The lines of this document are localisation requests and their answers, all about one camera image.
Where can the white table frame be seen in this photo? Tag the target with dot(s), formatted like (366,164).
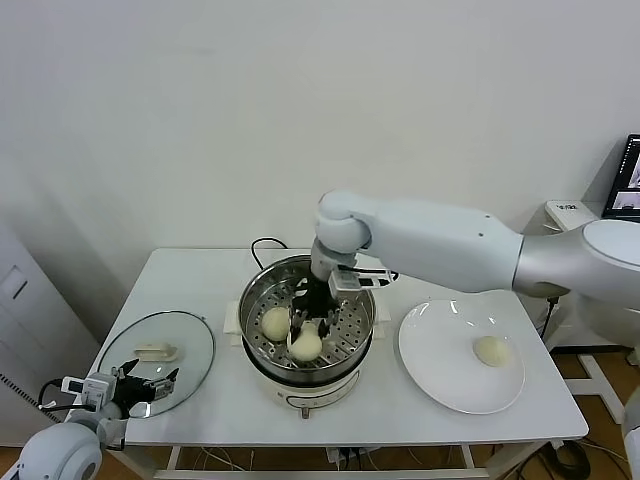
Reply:
(468,456)

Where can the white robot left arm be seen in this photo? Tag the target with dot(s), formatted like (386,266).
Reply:
(55,455)

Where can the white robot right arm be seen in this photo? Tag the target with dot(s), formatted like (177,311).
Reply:
(450,245)

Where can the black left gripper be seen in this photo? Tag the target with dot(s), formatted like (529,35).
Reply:
(132,392)

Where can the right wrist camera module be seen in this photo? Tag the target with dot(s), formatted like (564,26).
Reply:
(345,282)

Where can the white steamed baozi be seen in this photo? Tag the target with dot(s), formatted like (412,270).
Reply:
(276,325)
(305,348)
(492,351)

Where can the white round plate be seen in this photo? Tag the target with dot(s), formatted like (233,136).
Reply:
(440,350)

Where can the stainless steel steamer basket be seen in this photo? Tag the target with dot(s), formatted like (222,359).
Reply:
(260,295)

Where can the white cabinet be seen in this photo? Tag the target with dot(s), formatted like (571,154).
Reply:
(30,325)

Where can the white power strip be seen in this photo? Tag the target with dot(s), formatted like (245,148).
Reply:
(334,455)

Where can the cream electric cooker base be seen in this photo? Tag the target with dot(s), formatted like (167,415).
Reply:
(320,390)

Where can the black laptop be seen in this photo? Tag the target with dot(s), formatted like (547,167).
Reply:
(625,190)

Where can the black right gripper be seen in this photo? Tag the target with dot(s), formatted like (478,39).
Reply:
(315,300)

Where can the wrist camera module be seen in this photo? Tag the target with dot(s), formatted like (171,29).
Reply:
(97,392)
(345,282)

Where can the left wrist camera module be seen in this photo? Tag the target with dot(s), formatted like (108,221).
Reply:
(97,392)

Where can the white side desk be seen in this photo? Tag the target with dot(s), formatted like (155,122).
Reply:
(562,221)

